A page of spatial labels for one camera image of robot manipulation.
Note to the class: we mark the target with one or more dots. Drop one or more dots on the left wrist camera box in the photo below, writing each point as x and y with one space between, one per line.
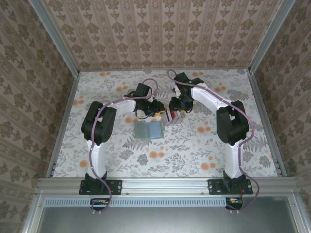
153 98

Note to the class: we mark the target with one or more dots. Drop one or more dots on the sheet metal panel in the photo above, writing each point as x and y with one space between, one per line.
158 221

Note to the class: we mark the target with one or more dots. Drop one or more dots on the aluminium side rail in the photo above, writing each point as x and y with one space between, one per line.
259 97
70 97

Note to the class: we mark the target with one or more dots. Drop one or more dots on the floral table cover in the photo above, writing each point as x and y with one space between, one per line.
155 167

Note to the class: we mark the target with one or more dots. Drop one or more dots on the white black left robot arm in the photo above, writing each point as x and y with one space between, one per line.
107 126

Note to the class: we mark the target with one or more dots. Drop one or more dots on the aluminium frame post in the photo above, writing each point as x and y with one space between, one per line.
55 36
270 36

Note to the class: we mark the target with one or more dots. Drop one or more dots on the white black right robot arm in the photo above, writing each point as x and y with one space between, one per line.
228 126

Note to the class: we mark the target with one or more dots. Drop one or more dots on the red card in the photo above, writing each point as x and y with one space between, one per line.
174 115

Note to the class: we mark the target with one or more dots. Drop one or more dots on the green card holder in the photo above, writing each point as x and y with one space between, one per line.
154 129

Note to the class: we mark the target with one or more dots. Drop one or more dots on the clear acrylic card stand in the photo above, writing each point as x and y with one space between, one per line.
178 120

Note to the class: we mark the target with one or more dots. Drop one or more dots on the aluminium front rail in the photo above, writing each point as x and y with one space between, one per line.
165 185

